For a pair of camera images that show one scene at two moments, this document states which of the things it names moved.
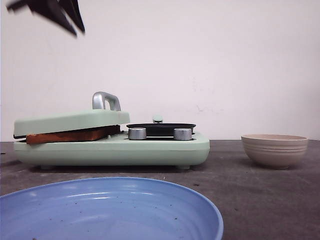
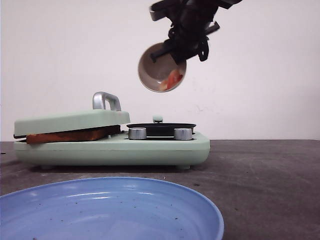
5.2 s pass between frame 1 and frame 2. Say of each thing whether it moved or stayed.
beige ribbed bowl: moved
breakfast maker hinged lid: stayed
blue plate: stayed
